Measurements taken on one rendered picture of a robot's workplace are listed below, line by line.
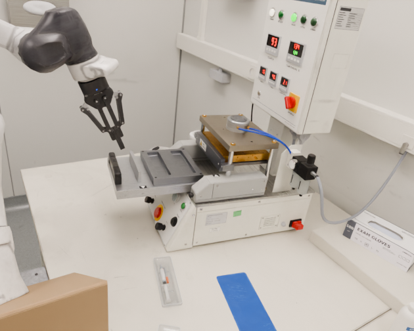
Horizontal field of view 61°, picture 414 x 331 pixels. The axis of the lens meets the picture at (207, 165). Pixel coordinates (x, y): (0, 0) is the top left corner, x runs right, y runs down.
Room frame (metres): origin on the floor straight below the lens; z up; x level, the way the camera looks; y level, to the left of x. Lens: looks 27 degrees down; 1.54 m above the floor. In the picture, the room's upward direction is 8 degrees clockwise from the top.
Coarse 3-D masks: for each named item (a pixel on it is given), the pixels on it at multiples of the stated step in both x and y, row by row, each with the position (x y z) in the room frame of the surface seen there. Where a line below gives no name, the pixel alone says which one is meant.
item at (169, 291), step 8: (168, 256) 0.84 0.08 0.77; (160, 264) 0.80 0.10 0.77; (168, 264) 0.80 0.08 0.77; (160, 272) 0.77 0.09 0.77; (168, 272) 0.77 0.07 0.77; (160, 280) 0.73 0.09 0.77; (168, 280) 0.74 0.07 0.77; (176, 280) 0.74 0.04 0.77; (160, 288) 0.70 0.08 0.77; (168, 288) 0.71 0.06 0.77; (176, 288) 0.71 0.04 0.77; (168, 296) 0.68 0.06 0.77; (176, 296) 0.68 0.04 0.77; (168, 304) 0.66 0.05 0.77
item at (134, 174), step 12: (132, 156) 1.02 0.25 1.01; (108, 168) 1.03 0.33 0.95; (120, 168) 1.00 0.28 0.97; (132, 168) 1.01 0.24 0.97; (144, 168) 1.02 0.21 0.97; (132, 180) 0.94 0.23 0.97; (144, 180) 0.95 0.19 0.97; (120, 192) 0.87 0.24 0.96; (132, 192) 0.88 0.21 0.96; (144, 192) 0.90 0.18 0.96; (156, 192) 0.92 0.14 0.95; (168, 192) 0.93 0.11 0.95; (180, 192) 0.95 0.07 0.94
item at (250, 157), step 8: (208, 136) 1.16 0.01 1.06; (216, 144) 1.10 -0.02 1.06; (224, 152) 1.04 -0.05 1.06; (240, 152) 1.06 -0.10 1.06; (248, 152) 1.07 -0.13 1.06; (256, 152) 1.08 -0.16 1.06; (264, 152) 1.08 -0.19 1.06; (240, 160) 1.04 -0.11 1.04; (248, 160) 1.05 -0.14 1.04; (256, 160) 1.07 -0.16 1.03; (264, 160) 1.08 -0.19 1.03
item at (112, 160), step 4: (112, 152) 1.03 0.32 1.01; (108, 156) 1.02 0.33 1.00; (112, 156) 1.00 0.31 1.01; (108, 160) 1.03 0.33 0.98; (112, 160) 0.98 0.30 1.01; (116, 160) 0.98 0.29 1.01; (112, 164) 0.95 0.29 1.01; (116, 164) 0.95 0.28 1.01; (112, 168) 0.94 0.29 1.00; (116, 168) 0.93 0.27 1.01; (116, 172) 0.91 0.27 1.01; (120, 172) 0.91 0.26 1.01; (116, 176) 0.90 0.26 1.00; (120, 176) 0.90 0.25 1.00; (116, 180) 0.90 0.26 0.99; (120, 180) 0.90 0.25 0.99; (116, 184) 0.90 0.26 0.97; (120, 184) 0.90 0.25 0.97
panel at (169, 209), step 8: (184, 192) 0.99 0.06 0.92; (160, 200) 1.07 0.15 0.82; (168, 200) 1.03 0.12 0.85; (184, 200) 0.96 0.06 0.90; (152, 208) 1.08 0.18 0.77; (168, 208) 1.00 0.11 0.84; (176, 208) 0.97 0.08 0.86; (184, 208) 0.93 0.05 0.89; (152, 216) 1.05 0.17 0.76; (160, 216) 1.01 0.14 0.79; (168, 216) 0.98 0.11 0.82; (176, 216) 0.94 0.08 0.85; (184, 216) 0.92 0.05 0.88; (168, 224) 0.95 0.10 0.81; (176, 224) 0.92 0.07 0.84; (160, 232) 0.96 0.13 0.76; (168, 232) 0.92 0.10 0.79; (168, 240) 0.90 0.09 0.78
